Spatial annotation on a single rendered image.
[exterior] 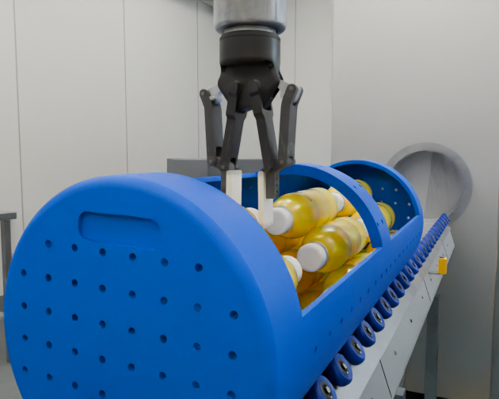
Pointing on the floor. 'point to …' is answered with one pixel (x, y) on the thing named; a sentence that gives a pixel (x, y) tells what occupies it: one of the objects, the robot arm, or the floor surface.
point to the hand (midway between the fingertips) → (249, 199)
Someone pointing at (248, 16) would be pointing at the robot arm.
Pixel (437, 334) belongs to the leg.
